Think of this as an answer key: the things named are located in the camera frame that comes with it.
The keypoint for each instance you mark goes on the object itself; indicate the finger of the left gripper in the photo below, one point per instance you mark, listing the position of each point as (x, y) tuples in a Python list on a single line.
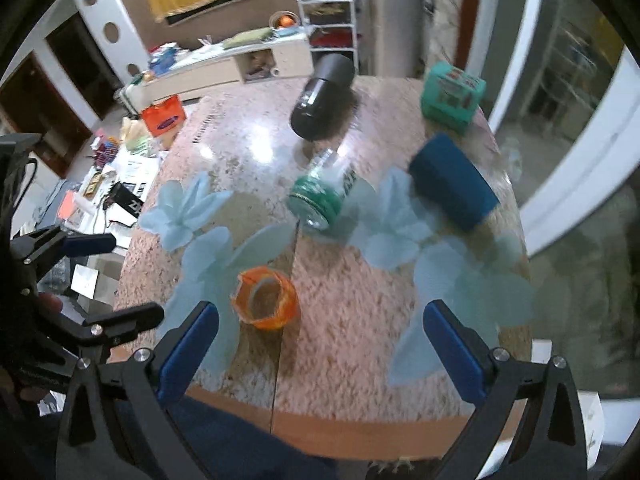
[(48, 245), (110, 330)]

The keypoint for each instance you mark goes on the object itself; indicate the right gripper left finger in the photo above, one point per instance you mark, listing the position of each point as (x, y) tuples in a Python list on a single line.
[(115, 423)]

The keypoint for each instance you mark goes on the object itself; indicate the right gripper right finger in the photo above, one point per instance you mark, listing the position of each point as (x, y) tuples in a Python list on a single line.
[(549, 442)]

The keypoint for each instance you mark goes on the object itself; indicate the dark blue cup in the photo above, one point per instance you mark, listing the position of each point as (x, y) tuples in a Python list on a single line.
[(442, 173)]

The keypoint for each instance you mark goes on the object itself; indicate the black cylindrical cup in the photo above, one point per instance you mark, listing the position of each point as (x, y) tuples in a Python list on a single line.
[(324, 99)]

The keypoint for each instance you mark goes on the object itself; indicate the teal hexagonal cup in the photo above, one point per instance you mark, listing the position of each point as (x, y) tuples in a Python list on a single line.
[(451, 96)]

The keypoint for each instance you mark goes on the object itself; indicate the black zippo box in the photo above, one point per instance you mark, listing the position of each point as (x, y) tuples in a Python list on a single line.
[(120, 195)]

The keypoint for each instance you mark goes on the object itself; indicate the orange plastic bag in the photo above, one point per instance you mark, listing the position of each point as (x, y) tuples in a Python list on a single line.
[(163, 116)]

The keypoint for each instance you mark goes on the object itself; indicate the white low cabinet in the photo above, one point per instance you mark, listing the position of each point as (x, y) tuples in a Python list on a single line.
[(214, 66)]

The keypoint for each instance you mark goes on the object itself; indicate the white wire shelf rack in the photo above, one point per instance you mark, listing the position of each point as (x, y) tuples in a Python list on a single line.
[(331, 26)]

